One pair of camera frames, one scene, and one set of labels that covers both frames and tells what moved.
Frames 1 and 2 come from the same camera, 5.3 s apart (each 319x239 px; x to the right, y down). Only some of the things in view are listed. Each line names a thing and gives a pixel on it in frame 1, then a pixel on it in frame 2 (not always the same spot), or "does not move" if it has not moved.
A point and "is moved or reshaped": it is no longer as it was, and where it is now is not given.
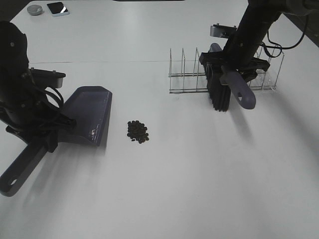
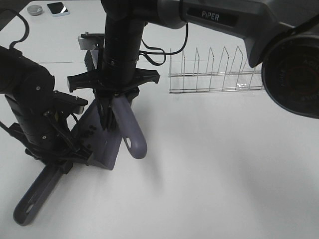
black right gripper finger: x=249 y=74 -> x=131 y=93
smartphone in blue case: x=58 y=9 does not move
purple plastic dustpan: x=89 y=107 is moved or reshaped
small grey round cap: x=34 y=10 does not move
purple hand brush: x=222 y=82 -> x=133 y=137
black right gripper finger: x=224 y=79 -> x=105 y=105
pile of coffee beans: x=137 y=131 -> x=87 y=134
